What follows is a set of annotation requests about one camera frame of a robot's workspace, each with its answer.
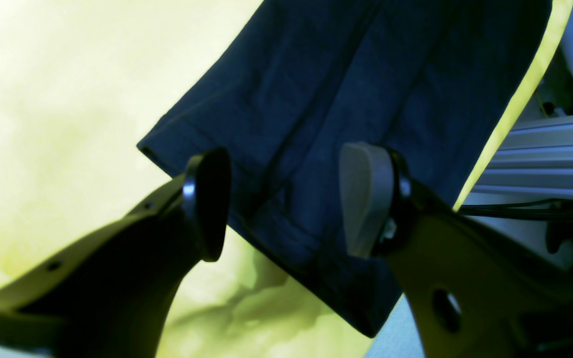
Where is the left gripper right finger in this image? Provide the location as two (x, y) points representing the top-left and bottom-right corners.
(339, 142), (573, 358)

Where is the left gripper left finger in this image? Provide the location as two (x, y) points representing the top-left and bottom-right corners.
(0, 148), (232, 358)

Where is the dark navy T-shirt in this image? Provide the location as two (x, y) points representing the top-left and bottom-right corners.
(137, 0), (552, 338)

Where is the yellow table cloth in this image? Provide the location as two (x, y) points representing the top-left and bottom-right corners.
(0, 0), (573, 358)

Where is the grey aluminium frame rail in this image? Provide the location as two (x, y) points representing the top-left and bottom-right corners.
(473, 116), (573, 199)

